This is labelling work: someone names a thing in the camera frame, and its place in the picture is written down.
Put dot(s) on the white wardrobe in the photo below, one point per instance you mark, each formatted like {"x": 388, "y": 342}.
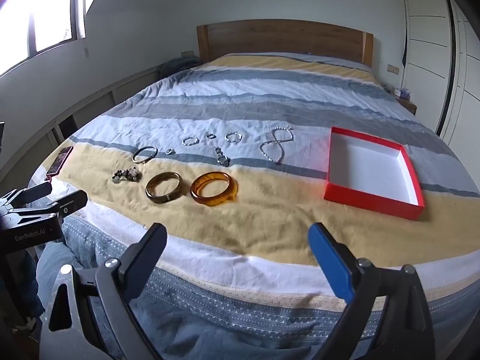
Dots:
{"x": 442, "y": 74}

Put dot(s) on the tissue box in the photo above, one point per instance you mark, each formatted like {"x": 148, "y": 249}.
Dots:
{"x": 402, "y": 93}

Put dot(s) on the wall socket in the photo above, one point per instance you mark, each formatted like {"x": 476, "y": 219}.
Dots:
{"x": 393, "y": 69}

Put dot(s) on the amber orange bangle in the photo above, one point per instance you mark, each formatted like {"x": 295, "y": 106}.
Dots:
{"x": 228, "y": 194}

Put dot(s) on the red jewelry box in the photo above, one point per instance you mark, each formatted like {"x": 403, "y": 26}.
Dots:
{"x": 372, "y": 173}

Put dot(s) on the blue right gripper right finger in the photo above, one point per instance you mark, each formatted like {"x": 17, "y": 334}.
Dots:
{"x": 353, "y": 280}

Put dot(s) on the window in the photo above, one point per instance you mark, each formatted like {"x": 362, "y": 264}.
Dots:
{"x": 30, "y": 27}

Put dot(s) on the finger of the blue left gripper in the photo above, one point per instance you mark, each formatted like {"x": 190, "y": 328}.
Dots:
{"x": 66, "y": 205}

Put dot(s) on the striped bed duvet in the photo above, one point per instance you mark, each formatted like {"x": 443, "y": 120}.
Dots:
{"x": 239, "y": 280}

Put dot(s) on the silver cuff bangle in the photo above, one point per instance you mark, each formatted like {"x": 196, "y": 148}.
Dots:
{"x": 144, "y": 154}

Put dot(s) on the low white wall shelf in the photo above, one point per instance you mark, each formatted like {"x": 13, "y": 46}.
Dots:
{"x": 23, "y": 163}

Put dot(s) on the silver chain cluster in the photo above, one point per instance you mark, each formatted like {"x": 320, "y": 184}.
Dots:
{"x": 221, "y": 158}

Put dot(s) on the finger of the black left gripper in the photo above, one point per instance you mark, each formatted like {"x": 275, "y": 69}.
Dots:
{"x": 33, "y": 191}

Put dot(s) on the wooden headboard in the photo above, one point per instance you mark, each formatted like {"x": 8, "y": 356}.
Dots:
{"x": 285, "y": 35}

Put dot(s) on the wooden nightstand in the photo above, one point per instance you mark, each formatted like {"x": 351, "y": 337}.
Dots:
{"x": 407, "y": 104}

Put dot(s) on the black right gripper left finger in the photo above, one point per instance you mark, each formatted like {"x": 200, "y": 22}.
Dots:
{"x": 120, "y": 280}

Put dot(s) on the smartphone with red case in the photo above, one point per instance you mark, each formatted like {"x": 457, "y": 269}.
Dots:
{"x": 59, "y": 162}

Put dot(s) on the dark blanket on shelf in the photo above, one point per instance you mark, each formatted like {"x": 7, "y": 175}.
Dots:
{"x": 176, "y": 65}

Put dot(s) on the dark olive bangle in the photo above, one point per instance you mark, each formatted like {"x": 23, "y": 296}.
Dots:
{"x": 157, "y": 180}

